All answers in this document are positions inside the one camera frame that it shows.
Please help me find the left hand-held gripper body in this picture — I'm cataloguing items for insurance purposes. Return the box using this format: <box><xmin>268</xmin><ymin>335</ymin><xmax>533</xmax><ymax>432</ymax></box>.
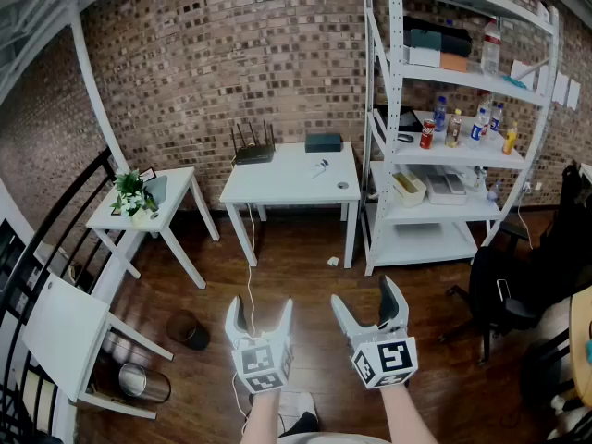
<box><xmin>230</xmin><ymin>328</ymin><xmax>295</xmax><ymax>396</ymax></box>

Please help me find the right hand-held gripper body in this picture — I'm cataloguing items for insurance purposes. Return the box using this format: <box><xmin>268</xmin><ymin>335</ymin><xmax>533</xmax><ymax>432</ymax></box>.
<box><xmin>349</xmin><ymin>324</ymin><xmax>420</xmax><ymax>390</ymax></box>

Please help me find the person's left forearm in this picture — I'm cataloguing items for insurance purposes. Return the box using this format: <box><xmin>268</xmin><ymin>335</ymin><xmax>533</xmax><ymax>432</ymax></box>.
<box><xmin>240</xmin><ymin>388</ymin><xmax>283</xmax><ymax>444</ymax></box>

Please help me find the person's right forearm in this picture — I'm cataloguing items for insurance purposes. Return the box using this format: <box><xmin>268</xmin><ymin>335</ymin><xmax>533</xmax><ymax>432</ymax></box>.
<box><xmin>378</xmin><ymin>381</ymin><xmax>440</xmax><ymax>444</ymax></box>

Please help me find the amber bottle yellow cap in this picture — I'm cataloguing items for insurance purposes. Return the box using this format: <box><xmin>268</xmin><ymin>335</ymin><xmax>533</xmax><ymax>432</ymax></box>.
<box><xmin>444</xmin><ymin>108</ymin><xmax>463</xmax><ymax>148</ymax></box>

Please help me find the clear bottle blue label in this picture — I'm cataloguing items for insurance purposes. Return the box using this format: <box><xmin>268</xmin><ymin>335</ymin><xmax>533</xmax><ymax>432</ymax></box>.
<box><xmin>467</xmin><ymin>107</ymin><xmax>490</xmax><ymax>150</ymax></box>

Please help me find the orange drink bottle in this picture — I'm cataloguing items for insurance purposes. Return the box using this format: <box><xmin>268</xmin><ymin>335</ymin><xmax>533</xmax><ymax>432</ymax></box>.
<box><xmin>502</xmin><ymin>121</ymin><xmax>519</xmax><ymax>156</ymax></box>

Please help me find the clear bottle red label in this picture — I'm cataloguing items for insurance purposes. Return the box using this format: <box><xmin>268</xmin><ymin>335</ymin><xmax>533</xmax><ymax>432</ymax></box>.
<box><xmin>476</xmin><ymin>91</ymin><xmax>495</xmax><ymax>136</ymax></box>

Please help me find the large clear water bottle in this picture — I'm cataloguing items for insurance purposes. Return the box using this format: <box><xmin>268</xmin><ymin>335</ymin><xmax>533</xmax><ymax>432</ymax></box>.
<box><xmin>480</xmin><ymin>16</ymin><xmax>503</xmax><ymax>77</ymax></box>

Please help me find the brown waste bin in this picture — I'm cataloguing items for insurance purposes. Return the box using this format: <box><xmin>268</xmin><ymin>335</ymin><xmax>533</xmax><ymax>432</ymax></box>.
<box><xmin>166</xmin><ymin>309</ymin><xmax>212</xmax><ymax>352</ymax></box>

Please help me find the person's white shoe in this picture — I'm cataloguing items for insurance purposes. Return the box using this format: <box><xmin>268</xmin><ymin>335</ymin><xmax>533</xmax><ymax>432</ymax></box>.
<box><xmin>278</xmin><ymin>390</ymin><xmax>319</xmax><ymax>427</ymax></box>

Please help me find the white metal shelf rack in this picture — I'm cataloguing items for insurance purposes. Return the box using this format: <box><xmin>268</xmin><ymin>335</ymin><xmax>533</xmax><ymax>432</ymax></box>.
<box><xmin>360</xmin><ymin>0</ymin><xmax>561</xmax><ymax>277</ymax></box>

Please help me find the person's white shirt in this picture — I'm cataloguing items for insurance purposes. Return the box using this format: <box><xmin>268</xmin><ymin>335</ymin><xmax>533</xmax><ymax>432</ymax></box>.
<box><xmin>277</xmin><ymin>430</ymin><xmax>394</xmax><ymax>444</ymax></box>

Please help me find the black office chair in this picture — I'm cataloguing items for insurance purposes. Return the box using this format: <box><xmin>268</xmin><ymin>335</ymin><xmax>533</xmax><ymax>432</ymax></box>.
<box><xmin>438</xmin><ymin>222</ymin><xmax>570</xmax><ymax>364</ymax></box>

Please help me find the silver waste bin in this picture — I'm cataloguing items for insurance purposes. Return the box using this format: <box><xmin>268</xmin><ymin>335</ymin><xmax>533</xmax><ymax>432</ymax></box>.
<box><xmin>117</xmin><ymin>362</ymin><xmax>172</xmax><ymax>404</ymax></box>

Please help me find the cream plastic container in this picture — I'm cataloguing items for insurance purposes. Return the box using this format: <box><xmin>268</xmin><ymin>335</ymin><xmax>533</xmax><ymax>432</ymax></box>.
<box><xmin>391</xmin><ymin>171</ymin><xmax>427</xmax><ymax>208</ymax></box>

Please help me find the grey white tray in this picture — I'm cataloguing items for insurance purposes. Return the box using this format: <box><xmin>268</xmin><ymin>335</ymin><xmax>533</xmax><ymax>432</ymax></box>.
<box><xmin>425</xmin><ymin>172</ymin><xmax>468</xmax><ymax>205</ymax></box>

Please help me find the white square table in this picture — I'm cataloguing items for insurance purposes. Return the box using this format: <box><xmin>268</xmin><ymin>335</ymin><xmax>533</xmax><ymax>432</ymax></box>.
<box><xmin>218</xmin><ymin>141</ymin><xmax>362</xmax><ymax>270</ymax></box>

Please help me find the small white side table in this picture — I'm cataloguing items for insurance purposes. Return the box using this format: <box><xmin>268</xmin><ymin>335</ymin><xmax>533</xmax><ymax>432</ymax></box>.
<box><xmin>85</xmin><ymin>166</ymin><xmax>221</xmax><ymax>290</ymax></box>

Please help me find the potted green plant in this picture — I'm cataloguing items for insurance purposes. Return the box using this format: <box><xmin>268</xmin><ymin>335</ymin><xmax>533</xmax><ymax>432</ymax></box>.
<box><xmin>109</xmin><ymin>168</ymin><xmax>161</xmax><ymax>227</ymax></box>

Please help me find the black router with antennas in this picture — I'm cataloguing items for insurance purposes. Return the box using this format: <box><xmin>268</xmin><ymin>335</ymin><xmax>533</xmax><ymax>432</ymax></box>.
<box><xmin>229</xmin><ymin>118</ymin><xmax>278</xmax><ymax>166</ymax></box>

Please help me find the red drink can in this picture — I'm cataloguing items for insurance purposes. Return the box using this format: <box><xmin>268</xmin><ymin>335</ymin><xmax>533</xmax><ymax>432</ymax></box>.
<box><xmin>419</xmin><ymin>118</ymin><xmax>438</xmax><ymax>150</ymax></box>

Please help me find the dark teal box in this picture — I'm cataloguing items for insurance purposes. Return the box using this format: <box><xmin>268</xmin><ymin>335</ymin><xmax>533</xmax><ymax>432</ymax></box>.
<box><xmin>304</xmin><ymin>132</ymin><xmax>344</xmax><ymax>154</ymax></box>

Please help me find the black laptop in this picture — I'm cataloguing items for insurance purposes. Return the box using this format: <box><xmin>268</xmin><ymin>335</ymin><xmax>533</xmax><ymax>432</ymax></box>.
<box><xmin>376</xmin><ymin>104</ymin><xmax>425</xmax><ymax>133</ymax></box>

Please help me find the round wooden table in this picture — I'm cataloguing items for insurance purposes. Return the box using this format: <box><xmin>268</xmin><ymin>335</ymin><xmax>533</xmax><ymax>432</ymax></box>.
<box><xmin>568</xmin><ymin>284</ymin><xmax>592</xmax><ymax>409</ymax></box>

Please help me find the black hanging coat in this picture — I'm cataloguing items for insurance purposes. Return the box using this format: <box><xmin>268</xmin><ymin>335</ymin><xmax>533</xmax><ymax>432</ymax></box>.
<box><xmin>545</xmin><ymin>159</ymin><xmax>592</xmax><ymax>295</ymax></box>

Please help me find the black metal railing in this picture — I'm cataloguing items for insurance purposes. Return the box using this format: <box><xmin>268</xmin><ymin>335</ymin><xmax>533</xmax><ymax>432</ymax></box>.
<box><xmin>0</xmin><ymin>145</ymin><xmax>121</xmax><ymax>444</ymax></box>

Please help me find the white flat box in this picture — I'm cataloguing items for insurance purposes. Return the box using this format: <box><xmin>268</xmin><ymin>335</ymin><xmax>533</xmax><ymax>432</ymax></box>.
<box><xmin>402</xmin><ymin>45</ymin><xmax>443</xmax><ymax>68</ymax></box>

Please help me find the orange flat box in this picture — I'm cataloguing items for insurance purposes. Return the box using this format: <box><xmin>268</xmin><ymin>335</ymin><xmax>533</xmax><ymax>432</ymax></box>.
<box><xmin>438</xmin><ymin>51</ymin><xmax>469</xmax><ymax>72</ymax></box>

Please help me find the teal flat box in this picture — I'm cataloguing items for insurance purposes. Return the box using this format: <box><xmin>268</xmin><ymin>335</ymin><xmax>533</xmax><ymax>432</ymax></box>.
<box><xmin>409</xmin><ymin>29</ymin><xmax>443</xmax><ymax>50</ymax></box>

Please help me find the white vertical pipe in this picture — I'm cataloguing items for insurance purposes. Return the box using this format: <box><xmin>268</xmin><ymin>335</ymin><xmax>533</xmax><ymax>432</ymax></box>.
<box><xmin>68</xmin><ymin>0</ymin><xmax>133</xmax><ymax>175</ymax></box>

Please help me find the black folded bag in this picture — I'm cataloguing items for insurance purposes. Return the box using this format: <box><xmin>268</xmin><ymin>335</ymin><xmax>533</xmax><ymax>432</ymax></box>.
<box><xmin>402</xmin><ymin>15</ymin><xmax>473</xmax><ymax>57</ymax></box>

